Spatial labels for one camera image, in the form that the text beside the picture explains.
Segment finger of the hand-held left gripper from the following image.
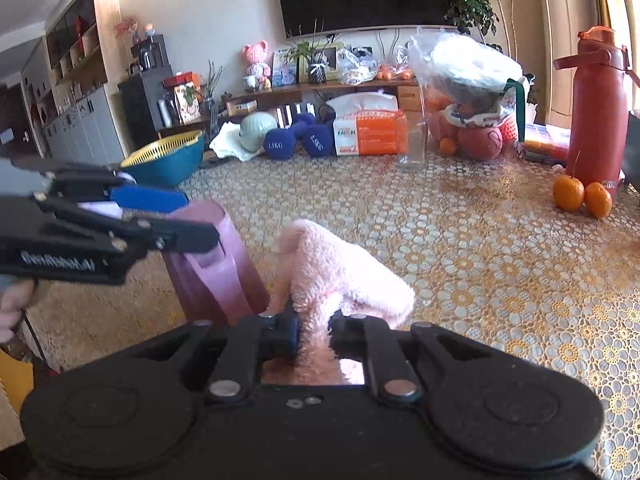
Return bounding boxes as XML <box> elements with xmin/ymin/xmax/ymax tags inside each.
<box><xmin>35</xmin><ymin>195</ymin><xmax>221</xmax><ymax>257</ymax></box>
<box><xmin>47</xmin><ymin>167</ymin><xmax>191</xmax><ymax>215</ymax></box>

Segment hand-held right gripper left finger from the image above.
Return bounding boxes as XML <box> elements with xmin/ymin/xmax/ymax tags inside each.
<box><xmin>132</xmin><ymin>307</ymin><xmax>301</xmax><ymax>403</ymax></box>

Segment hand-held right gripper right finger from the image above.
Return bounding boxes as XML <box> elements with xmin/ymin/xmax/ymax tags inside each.
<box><xmin>329</xmin><ymin>310</ymin><xmax>493</xmax><ymax>406</ymax></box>

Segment pink fluffy towel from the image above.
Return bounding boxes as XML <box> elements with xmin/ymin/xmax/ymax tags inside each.
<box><xmin>260</xmin><ymin>219</ymin><xmax>416</xmax><ymax>386</ymax></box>

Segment purple plastic cup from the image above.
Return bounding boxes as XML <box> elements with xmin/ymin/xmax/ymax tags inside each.
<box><xmin>161</xmin><ymin>199</ymin><xmax>271</xmax><ymax>328</ymax></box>

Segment person's left hand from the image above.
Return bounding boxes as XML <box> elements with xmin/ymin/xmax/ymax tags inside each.
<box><xmin>0</xmin><ymin>280</ymin><xmax>37</xmax><ymax>346</ymax></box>

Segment yellow colander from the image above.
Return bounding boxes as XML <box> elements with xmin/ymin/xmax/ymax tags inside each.
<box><xmin>120</xmin><ymin>130</ymin><xmax>205</xmax><ymax>168</ymax></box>

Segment white cloth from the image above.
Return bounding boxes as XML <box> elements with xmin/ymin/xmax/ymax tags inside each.
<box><xmin>209</xmin><ymin>121</ymin><xmax>266</xmax><ymax>162</ymax></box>

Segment black cabinet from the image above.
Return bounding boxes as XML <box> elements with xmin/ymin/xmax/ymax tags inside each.
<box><xmin>118</xmin><ymin>64</ymin><xmax>174</xmax><ymax>137</ymax></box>

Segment framed picture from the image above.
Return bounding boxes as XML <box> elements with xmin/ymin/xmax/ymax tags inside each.
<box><xmin>173</xmin><ymin>82</ymin><xmax>203</xmax><ymax>126</ymax></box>

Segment vase with dry twigs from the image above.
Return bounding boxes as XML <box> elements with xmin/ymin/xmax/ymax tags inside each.
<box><xmin>200</xmin><ymin>60</ymin><xmax>223</xmax><ymax>116</ymax></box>

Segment pale green round container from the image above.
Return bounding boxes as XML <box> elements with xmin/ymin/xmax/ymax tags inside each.
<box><xmin>240</xmin><ymin>111</ymin><xmax>278</xmax><ymax>153</ymax></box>

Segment blue dumbbell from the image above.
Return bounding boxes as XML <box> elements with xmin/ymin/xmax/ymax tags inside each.
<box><xmin>263</xmin><ymin>114</ymin><xmax>313</xmax><ymax>162</ymax></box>
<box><xmin>292</xmin><ymin>119</ymin><xmax>335</xmax><ymax>157</ymax></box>

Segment black coffee machine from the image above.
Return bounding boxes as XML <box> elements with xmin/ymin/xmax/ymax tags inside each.
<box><xmin>131</xmin><ymin>35</ymin><xmax>168</xmax><ymax>73</ymax></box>

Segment wooden television cabinet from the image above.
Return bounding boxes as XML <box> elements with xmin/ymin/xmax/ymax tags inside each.
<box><xmin>157</xmin><ymin>77</ymin><xmax>426</xmax><ymax>141</ymax></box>

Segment pink bear figurine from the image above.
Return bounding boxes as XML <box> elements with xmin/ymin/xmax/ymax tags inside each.
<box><xmin>243</xmin><ymin>44</ymin><xmax>273</xmax><ymax>92</ymax></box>

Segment pink flowers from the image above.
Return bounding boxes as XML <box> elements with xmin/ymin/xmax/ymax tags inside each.
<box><xmin>114</xmin><ymin>17</ymin><xmax>140</xmax><ymax>46</ymax></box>

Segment picture card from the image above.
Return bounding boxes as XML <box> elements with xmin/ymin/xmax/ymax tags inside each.
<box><xmin>272</xmin><ymin>49</ymin><xmax>298</xmax><ymax>86</ymax></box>

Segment drinking glass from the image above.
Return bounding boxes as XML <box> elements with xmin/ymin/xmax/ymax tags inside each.
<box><xmin>397</xmin><ymin>115</ymin><xmax>428</xmax><ymax>168</ymax></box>

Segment orange tissue pack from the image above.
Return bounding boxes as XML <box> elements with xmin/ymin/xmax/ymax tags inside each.
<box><xmin>327</xmin><ymin>92</ymin><xmax>408</xmax><ymax>157</ymax></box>

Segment small vase with twigs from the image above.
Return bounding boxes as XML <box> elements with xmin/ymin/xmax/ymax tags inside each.
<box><xmin>287</xmin><ymin>20</ymin><xmax>331</xmax><ymax>84</ymax></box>

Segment pink pig basket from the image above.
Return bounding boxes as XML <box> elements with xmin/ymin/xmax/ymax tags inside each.
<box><xmin>430</xmin><ymin>102</ymin><xmax>518</xmax><ymax>162</ymax></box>

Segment plastic bag of food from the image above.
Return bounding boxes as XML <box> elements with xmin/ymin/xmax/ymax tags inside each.
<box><xmin>340</xmin><ymin>46</ymin><xmax>378</xmax><ymax>86</ymax></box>

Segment orange fruit with stem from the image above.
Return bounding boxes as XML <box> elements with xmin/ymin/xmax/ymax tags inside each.
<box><xmin>552</xmin><ymin>152</ymin><xmax>586</xmax><ymax>212</ymax></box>

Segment bag of oranges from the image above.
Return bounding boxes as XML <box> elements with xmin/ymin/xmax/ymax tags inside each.
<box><xmin>376</xmin><ymin>62</ymin><xmax>416</xmax><ymax>82</ymax></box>

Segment stack of plastic boxes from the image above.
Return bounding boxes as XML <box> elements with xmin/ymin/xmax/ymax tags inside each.
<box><xmin>517</xmin><ymin>122</ymin><xmax>573</xmax><ymax>166</ymax></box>

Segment plastic bag over bowl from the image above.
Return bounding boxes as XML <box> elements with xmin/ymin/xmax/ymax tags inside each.
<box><xmin>409</xmin><ymin>30</ymin><xmax>526</xmax><ymax>106</ymax></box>

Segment red water bottle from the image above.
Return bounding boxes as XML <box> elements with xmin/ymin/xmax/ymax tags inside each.
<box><xmin>553</xmin><ymin>26</ymin><xmax>640</xmax><ymax>196</ymax></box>

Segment dark green case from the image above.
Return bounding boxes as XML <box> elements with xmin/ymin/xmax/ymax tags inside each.
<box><xmin>620</xmin><ymin>109</ymin><xmax>640</xmax><ymax>192</ymax></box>

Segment tall potted plant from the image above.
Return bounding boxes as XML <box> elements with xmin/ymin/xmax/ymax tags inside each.
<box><xmin>445</xmin><ymin>0</ymin><xmax>533</xmax><ymax>56</ymax></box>

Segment wall shelving unit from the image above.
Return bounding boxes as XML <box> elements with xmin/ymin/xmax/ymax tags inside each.
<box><xmin>20</xmin><ymin>0</ymin><xmax>126</xmax><ymax>161</ymax></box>

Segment green photo frame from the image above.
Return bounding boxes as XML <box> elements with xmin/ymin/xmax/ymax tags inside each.
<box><xmin>297</xmin><ymin>42</ymin><xmax>346</xmax><ymax>83</ymax></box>

